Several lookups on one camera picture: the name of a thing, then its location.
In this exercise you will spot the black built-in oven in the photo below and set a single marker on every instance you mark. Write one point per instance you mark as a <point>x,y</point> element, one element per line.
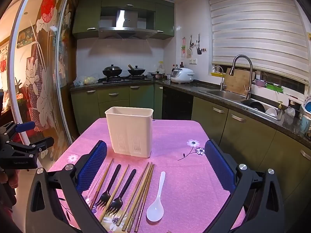
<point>177,104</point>

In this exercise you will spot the small clear plastic bag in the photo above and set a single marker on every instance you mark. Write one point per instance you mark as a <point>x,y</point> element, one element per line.
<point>289,112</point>

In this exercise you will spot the bunch of wooden chopsticks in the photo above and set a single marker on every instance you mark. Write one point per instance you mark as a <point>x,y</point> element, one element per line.
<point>139,194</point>

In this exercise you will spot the pink floral tablecloth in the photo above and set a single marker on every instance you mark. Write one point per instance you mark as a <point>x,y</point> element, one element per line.
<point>179,174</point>

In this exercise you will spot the black gas stove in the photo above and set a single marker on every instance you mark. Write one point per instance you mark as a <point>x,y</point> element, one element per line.
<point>125,79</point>

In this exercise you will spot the white rice cooker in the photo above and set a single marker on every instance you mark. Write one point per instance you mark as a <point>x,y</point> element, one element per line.
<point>182,75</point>

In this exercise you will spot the person's left hand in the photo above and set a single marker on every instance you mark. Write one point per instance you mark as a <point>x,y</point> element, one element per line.
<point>8,179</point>

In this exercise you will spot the white wall socket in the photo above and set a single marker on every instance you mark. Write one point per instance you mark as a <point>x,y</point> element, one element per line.
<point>193,61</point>

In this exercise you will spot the steel range hood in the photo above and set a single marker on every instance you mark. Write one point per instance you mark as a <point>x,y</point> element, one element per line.
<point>126,20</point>

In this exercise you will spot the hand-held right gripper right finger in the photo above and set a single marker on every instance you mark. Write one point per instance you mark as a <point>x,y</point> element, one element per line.
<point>218,165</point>

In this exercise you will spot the white blue mug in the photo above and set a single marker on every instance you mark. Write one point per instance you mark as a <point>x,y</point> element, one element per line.
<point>305,125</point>

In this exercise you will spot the dark sauce bottles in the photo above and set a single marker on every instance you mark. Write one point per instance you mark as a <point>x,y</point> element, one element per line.
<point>181,66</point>

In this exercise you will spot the dark stone countertop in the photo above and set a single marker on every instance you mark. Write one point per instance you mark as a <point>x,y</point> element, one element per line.
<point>218,88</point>

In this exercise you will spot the white plastic spoon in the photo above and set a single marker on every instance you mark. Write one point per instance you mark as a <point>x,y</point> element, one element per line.
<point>155,211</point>

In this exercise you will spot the soap dispenser bottle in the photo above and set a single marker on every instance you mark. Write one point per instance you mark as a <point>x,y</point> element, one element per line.
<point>280,111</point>

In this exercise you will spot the metal hanging utensil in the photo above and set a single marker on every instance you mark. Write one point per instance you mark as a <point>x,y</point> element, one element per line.
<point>191,42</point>

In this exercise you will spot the white striped window blind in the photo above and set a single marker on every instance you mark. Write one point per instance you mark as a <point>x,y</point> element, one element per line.
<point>255,29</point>

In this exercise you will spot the green container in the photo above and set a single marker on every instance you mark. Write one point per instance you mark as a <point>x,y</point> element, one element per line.
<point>274,87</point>

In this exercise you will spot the black hanging spatula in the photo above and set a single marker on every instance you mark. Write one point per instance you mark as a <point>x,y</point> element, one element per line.
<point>199,51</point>

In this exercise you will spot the yellow tray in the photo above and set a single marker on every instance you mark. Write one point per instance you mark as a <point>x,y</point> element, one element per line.
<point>216,74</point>

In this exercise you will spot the purple container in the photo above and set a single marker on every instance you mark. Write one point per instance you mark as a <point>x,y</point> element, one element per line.
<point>260,83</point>

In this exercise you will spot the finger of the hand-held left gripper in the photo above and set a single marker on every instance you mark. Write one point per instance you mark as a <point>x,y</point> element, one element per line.
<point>25,126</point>
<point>36,145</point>

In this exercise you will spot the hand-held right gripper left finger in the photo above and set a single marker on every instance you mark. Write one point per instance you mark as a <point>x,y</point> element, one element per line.
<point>93,167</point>

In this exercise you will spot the black wok with lid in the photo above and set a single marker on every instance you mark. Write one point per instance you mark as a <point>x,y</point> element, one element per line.
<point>112,70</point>

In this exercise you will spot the framed wall painting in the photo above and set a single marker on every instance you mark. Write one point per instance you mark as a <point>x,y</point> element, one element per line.
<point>25,38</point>

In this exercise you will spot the pink green hanging utensil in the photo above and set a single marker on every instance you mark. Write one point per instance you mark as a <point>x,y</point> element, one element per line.
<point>184,46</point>

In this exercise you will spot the wooden cutting board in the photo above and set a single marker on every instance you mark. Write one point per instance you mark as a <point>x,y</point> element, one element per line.
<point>237,82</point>

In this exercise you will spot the white plastic bag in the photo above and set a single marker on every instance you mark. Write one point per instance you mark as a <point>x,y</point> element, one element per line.
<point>85,80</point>

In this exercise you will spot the white plastic utensil holder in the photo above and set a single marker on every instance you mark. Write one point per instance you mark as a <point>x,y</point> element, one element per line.
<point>130,131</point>

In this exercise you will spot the small steel faucet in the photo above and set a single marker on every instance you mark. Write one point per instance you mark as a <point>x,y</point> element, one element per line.
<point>221,80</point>

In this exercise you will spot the tall steel faucet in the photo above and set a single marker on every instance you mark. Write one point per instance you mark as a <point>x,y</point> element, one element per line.
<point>247,82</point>

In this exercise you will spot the flower pattern sliding door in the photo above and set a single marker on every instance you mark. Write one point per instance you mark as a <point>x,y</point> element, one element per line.
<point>48,53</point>

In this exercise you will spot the cream hanging spatula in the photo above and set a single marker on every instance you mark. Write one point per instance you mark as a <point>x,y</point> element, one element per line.
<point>189,52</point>

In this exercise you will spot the green wall cabinets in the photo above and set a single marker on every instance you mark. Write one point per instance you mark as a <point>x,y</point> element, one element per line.
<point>86,14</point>

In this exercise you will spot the steel double sink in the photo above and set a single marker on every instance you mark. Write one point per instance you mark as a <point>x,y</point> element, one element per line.
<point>223,94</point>

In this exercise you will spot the black pan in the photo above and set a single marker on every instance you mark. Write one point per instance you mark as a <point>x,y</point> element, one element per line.
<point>257,105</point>

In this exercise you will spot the cooking oil bottle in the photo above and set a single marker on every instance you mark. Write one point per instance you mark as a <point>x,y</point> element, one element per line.
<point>160,66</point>

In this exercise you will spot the black plastic fork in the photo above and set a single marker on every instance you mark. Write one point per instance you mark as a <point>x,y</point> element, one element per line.
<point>115,205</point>
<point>103,197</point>

